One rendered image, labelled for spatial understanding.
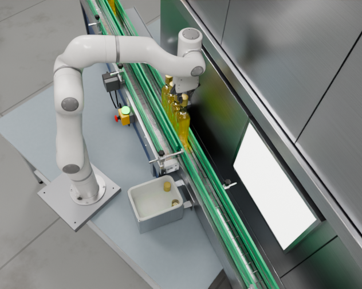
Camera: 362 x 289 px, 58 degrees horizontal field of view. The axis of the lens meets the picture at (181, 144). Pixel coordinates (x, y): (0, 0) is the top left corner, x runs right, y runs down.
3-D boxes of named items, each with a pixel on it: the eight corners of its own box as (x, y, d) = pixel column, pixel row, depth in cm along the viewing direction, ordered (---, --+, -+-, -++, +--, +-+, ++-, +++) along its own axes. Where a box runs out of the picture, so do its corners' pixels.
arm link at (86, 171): (67, 184, 156) (52, 155, 137) (66, 153, 167) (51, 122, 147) (93, 179, 158) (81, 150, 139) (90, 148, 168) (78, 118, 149)
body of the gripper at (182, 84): (195, 58, 128) (192, 78, 137) (171, 64, 125) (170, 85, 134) (203, 70, 124) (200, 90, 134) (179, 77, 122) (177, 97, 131)
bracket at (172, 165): (178, 170, 161) (180, 163, 156) (161, 176, 159) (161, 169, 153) (176, 164, 163) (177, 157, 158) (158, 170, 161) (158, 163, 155)
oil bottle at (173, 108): (183, 133, 167) (185, 105, 149) (172, 136, 165) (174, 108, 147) (178, 125, 169) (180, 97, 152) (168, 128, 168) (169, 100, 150)
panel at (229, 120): (290, 252, 125) (329, 218, 97) (284, 255, 124) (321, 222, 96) (192, 91, 170) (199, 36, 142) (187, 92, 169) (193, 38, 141)
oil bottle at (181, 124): (187, 141, 164) (191, 114, 146) (177, 145, 162) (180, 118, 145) (183, 133, 166) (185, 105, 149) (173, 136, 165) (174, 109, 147)
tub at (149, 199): (183, 211, 156) (185, 204, 149) (139, 229, 150) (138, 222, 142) (169, 181, 164) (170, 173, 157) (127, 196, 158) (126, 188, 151)
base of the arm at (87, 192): (87, 212, 167) (78, 195, 152) (62, 192, 174) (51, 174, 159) (113, 186, 176) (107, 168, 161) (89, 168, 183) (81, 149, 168)
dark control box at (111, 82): (119, 89, 199) (118, 79, 192) (107, 93, 196) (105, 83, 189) (115, 81, 203) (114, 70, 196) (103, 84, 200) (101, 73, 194)
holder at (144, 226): (192, 214, 164) (195, 200, 151) (140, 234, 156) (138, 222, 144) (178, 186, 173) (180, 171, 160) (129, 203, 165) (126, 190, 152)
